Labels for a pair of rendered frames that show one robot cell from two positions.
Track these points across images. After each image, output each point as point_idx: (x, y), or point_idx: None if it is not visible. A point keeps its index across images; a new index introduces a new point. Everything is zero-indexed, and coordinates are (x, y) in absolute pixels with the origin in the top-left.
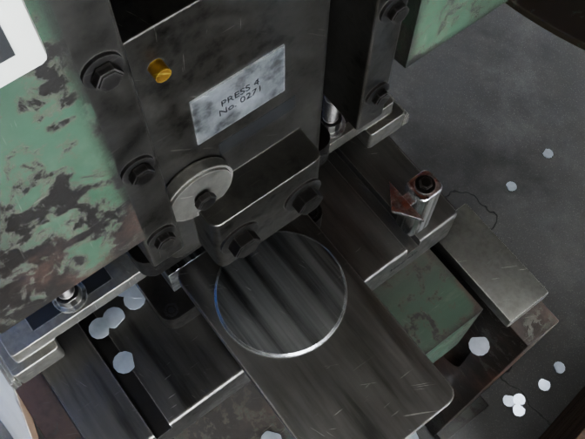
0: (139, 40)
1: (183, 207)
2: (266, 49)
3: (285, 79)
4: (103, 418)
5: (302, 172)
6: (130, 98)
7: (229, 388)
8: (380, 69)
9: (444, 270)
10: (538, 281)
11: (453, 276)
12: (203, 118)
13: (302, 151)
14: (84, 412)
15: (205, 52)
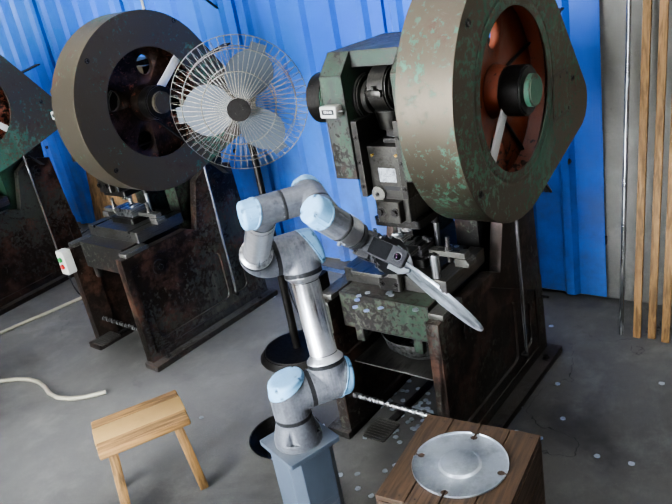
0: (370, 147)
1: (374, 193)
2: (391, 167)
3: (396, 179)
4: (355, 262)
5: (393, 203)
6: (358, 146)
7: (374, 277)
8: (403, 181)
9: (435, 299)
10: (444, 313)
11: (434, 301)
12: (380, 174)
13: (397, 201)
14: (355, 260)
15: (380, 158)
